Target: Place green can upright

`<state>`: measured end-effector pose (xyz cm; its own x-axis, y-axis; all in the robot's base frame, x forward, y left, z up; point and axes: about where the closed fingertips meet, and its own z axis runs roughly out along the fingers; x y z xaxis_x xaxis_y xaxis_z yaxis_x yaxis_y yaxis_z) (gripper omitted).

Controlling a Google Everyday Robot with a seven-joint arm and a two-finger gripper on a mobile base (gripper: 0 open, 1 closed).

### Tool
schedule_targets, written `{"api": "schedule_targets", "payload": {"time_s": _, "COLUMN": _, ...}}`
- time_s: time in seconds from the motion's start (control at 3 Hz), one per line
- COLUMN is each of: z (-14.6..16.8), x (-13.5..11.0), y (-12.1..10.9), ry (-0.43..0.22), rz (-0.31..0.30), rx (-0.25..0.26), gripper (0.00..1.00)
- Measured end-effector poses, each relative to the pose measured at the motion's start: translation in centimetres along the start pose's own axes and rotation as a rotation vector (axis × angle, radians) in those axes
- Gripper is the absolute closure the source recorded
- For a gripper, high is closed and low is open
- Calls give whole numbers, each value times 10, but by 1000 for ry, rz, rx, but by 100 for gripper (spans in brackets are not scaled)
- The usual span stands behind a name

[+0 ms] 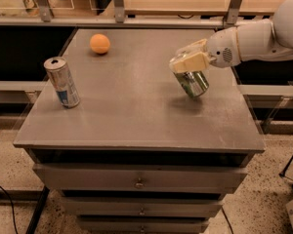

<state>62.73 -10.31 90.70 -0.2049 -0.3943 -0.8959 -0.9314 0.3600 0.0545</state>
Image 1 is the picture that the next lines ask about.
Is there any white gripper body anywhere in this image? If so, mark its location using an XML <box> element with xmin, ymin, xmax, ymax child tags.
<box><xmin>207</xmin><ymin>27</ymin><xmax>241</xmax><ymax>68</ymax></box>

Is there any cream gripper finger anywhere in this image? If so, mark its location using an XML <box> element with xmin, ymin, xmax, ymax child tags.
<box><xmin>176</xmin><ymin>39</ymin><xmax>207</xmax><ymax>57</ymax></box>
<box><xmin>169</xmin><ymin>52</ymin><xmax>210</xmax><ymax>73</ymax></box>

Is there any green soda can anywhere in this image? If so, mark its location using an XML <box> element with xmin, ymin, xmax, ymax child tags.
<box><xmin>175</xmin><ymin>71</ymin><xmax>209</xmax><ymax>98</ymax></box>

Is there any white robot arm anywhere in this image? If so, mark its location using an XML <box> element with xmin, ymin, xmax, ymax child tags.
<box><xmin>169</xmin><ymin>0</ymin><xmax>293</xmax><ymax>74</ymax></box>

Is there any silver blue energy drink can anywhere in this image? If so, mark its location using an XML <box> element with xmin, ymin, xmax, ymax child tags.
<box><xmin>44</xmin><ymin>57</ymin><xmax>80</xmax><ymax>108</ymax></box>

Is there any orange ball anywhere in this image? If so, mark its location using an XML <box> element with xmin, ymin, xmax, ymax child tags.
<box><xmin>90</xmin><ymin>34</ymin><xmax>110</xmax><ymax>55</ymax></box>

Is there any grey drawer cabinet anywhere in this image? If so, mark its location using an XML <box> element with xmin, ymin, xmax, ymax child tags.
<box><xmin>15</xmin><ymin>29</ymin><xmax>264</xmax><ymax>234</ymax></box>

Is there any metal railing frame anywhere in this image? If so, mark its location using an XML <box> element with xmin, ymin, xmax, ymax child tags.
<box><xmin>0</xmin><ymin>0</ymin><xmax>293</xmax><ymax>29</ymax></box>

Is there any black floor cable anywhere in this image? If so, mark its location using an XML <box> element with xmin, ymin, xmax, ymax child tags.
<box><xmin>0</xmin><ymin>178</ymin><xmax>20</xmax><ymax>234</ymax></box>

